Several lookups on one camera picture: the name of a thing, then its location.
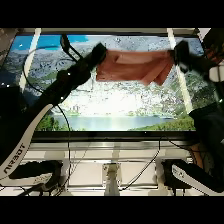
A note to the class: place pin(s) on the silver frame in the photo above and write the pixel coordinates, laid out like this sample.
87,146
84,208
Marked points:
113,166

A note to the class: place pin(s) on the pink garment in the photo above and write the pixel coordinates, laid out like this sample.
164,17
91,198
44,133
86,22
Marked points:
133,68

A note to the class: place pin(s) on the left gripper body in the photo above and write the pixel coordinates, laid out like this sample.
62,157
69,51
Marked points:
97,56

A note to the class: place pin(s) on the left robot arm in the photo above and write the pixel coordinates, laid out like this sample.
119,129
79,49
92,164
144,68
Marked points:
43,100

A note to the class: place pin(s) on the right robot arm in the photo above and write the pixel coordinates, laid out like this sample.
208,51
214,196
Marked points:
203,166

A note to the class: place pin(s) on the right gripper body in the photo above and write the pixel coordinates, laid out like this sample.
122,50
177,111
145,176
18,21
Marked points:
181,55

